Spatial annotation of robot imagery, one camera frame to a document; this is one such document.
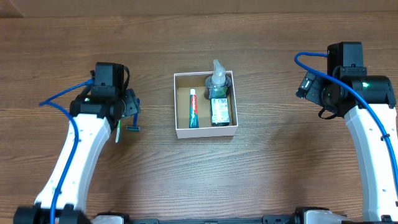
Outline green white soap packet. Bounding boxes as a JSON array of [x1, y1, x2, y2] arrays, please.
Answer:
[[211, 98, 230, 126]]

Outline green white toothbrush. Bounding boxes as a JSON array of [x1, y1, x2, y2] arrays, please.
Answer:
[[115, 120, 121, 143]]

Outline clear soap pump bottle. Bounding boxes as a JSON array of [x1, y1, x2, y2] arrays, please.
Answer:
[[204, 59, 232, 100]]

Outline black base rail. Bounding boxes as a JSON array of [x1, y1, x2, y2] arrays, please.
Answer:
[[90, 211, 296, 224]]

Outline red green toothpaste tube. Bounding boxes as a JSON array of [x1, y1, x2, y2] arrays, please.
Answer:
[[189, 88, 199, 128]]

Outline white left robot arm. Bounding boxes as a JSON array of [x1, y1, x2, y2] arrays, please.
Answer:
[[13, 62, 141, 224]]

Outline blue disposable razor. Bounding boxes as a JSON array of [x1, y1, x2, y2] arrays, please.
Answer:
[[124, 96, 141, 132]]

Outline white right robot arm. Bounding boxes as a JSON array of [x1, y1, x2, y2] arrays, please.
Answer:
[[294, 42, 397, 223]]

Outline white cardboard box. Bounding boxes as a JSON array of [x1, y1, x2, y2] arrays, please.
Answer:
[[174, 71, 239, 139]]

